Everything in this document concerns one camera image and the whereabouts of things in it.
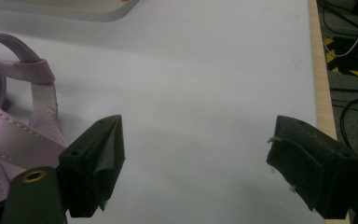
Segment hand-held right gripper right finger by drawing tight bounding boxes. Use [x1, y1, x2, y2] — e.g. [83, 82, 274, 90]
[266, 115, 358, 220]

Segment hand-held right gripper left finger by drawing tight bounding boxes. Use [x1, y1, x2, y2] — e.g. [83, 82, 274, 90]
[58, 114, 127, 218]

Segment purple sandal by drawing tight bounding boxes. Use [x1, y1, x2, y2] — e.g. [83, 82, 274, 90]
[0, 32, 69, 216]

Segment white two-tier shoe rack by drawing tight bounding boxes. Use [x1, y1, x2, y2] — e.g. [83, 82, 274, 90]
[0, 0, 141, 23]

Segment stand base with hazard tape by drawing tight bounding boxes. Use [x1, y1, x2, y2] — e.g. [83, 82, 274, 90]
[324, 35, 358, 81]

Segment white table mat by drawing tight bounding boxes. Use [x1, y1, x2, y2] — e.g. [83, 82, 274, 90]
[0, 0, 320, 224]

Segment long black floor cable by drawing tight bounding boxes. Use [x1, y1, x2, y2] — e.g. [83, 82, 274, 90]
[338, 93, 358, 150]

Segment thin black floor cables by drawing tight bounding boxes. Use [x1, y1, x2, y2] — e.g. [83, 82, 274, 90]
[329, 87, 358, 114]

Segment white cable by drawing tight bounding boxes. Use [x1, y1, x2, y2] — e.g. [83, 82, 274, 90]
[323, 21, 358, 59]

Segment black cable bundle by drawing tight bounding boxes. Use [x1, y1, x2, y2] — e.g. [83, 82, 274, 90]
[316, 0, 358, 33]

